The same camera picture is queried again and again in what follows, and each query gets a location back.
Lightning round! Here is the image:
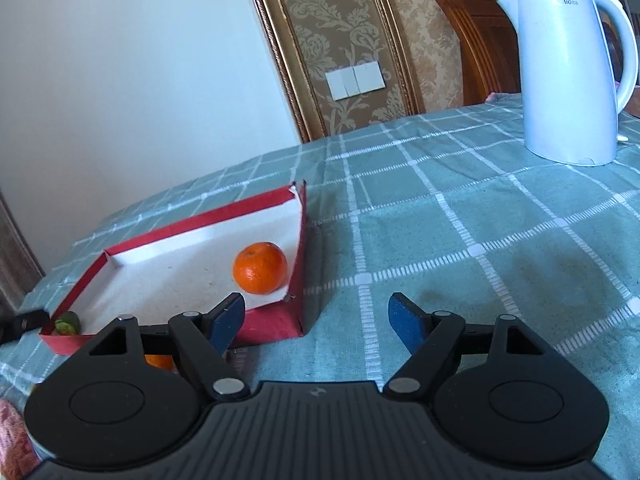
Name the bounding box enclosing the wooden headboard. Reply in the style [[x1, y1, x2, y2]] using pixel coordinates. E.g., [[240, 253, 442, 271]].
[[435, 0, 623, 107]]

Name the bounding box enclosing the white electric kettle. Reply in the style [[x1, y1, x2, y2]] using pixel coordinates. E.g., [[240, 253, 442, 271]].
[[496, 0, 639, 167]]

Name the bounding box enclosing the red cardboard box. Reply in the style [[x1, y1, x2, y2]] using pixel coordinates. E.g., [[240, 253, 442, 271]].
[[39, 180, 308, 357]]

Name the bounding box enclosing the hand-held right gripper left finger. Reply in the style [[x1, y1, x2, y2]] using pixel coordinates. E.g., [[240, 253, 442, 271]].
[[87, 292, 251, 402]]

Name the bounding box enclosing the gold framed wallpaper panel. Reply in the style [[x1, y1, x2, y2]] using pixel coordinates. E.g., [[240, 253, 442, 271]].
[[239, 0, 427, 144]]

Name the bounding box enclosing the brown door frame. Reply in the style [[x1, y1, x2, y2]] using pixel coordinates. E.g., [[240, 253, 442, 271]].
[[0, 192, 47, 317]]

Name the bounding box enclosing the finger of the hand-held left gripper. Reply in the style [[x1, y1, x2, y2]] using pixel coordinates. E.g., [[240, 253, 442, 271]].
[[0, 309, 50, 345]]

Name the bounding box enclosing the white wall switch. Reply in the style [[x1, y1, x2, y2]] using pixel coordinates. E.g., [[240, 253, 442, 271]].
[[325, 62, 387, 101]]

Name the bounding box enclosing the green checked tablecloth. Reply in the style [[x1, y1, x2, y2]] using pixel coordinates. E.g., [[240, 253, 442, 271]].
[[0, 91, 640, 413]]

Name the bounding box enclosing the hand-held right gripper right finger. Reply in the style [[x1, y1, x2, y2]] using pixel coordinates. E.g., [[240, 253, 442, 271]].
[[382, 293, 551, 402]]

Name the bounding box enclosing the green cucumber piece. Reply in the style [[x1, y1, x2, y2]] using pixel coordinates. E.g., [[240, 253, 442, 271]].
[[54, 312, 82, 336]]

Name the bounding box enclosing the pink cloth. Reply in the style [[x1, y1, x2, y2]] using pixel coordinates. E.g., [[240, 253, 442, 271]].
[[0, 384, 42, 477]]

